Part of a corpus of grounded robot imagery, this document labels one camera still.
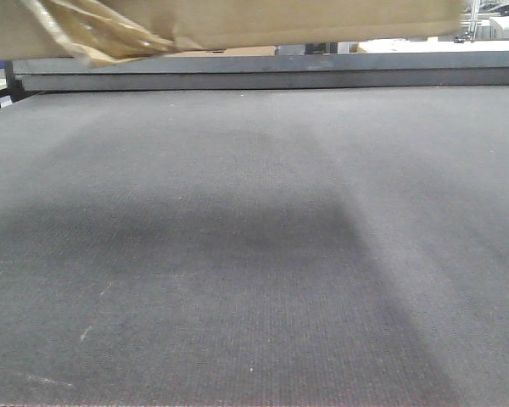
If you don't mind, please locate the dark conveyor side frame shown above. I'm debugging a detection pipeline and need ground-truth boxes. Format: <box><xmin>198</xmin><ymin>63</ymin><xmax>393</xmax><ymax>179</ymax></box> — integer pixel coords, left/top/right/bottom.
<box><xmin>11</xmin><ymin>51</ymin><xmax>509</xmax><ymax>92</ymax></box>

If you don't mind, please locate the brown cardboard carton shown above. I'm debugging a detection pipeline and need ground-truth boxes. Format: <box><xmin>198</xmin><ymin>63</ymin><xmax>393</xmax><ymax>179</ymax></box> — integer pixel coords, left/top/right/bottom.
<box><xmin>0</xmin><ymin>1</ymin><xmax>462</xmax><ymax>66</ymax></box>

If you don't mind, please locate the dark grey conveyor belt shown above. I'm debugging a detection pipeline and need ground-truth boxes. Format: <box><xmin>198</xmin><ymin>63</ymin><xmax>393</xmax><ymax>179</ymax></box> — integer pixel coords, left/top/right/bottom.
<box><xmin>0</xmin><ymin>86</ymin><xmax>509</xmax><ymax>406</ymax></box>

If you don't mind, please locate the white table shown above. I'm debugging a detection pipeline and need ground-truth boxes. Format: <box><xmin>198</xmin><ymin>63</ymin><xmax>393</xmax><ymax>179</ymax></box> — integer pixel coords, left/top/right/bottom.
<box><xmin>356</xmin><ymin>37</ymin><xmax>509</xmax><ymax>54</ymax></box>

